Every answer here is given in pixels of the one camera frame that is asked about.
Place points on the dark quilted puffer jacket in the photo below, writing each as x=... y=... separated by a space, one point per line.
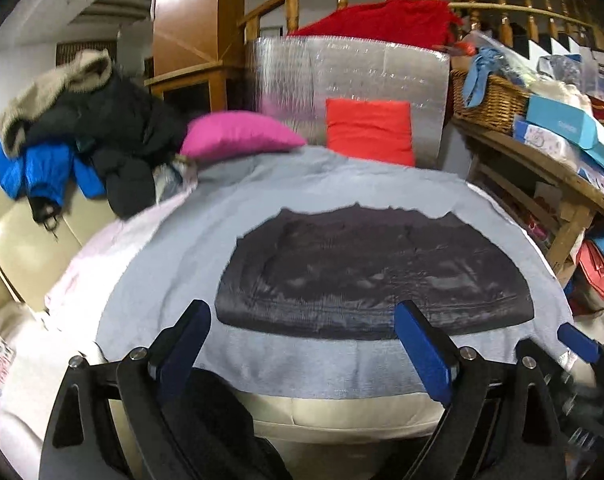
x=339 y=275

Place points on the beige leather sofa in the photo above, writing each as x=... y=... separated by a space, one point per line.
x=307 y=421

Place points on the red velvet cloth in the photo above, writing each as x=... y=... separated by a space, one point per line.
x=415 y=23

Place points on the blue cloth on basket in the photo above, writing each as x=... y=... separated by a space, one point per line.
x=485 y=63

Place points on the pink pillow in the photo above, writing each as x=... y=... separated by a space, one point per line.
x=224 y=135

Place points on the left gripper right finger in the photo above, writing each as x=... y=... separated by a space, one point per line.
x=498 y=420

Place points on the grey blanket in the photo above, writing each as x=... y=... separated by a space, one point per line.
x=185 y=260

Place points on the pile of dark clothes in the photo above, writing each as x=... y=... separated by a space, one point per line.
x=122 y=131

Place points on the white patterned box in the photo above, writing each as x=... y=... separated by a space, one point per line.
x=545 y=141

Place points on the wooden side table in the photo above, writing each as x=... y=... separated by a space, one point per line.
x=547 y=199

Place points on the silver foil insulation mat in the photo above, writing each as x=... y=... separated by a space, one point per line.
x=291 y=78

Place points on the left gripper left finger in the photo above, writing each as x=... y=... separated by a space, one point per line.
x=185 y=422

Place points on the red-orange pillow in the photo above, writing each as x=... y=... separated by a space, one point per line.
x=373 y=130

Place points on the blue puffer jacket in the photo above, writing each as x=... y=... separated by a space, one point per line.
x=45 y=171

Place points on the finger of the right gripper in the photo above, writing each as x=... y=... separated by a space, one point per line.
x=587 y=349

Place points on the pale pink textured towel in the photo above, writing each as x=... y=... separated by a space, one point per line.
x=64 y=279

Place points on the wicker basket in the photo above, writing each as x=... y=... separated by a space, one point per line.
x=501 y=104

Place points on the clear plastic bag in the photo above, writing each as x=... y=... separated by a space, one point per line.
x=174 y=177

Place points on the beige fleece garment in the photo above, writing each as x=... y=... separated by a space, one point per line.
x=88 y=71

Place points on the light blue fashion box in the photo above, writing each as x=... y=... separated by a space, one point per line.
x=572 y=123

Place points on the wooden cabinet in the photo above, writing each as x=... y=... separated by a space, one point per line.
x=197 y=51

